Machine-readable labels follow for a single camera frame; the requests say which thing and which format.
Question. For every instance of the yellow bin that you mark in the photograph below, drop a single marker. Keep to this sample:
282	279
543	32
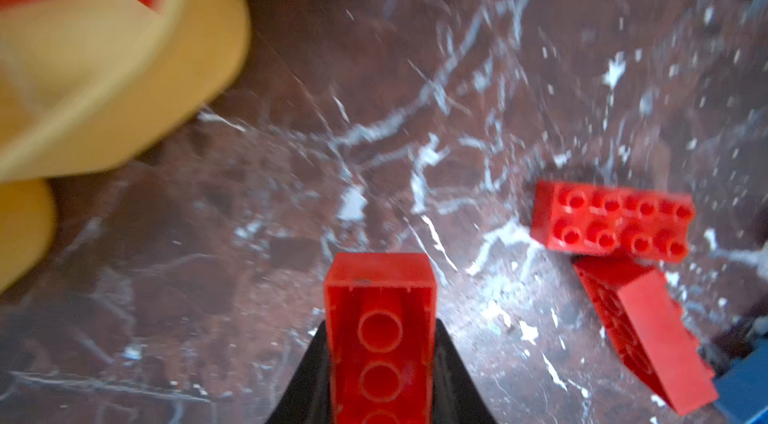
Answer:
87	85
28	226

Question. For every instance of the left yellow bin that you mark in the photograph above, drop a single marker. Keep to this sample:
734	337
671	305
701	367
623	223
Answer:
28	226

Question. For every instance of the red brick diagonal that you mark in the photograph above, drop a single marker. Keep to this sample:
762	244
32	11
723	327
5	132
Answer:
593	220

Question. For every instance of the blue brick right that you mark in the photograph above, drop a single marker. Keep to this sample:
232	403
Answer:
743	388

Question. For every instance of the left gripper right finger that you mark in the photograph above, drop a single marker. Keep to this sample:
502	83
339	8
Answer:
456	399

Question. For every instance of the red brick vertical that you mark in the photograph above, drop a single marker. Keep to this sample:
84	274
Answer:
645	327

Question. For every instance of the middle yellow bin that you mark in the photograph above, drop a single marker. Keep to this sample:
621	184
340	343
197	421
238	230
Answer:
87	85

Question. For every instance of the red brick top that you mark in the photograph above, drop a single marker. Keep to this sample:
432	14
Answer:
381	330

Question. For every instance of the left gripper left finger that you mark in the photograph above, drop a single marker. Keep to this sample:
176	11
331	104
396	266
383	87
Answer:
307	398

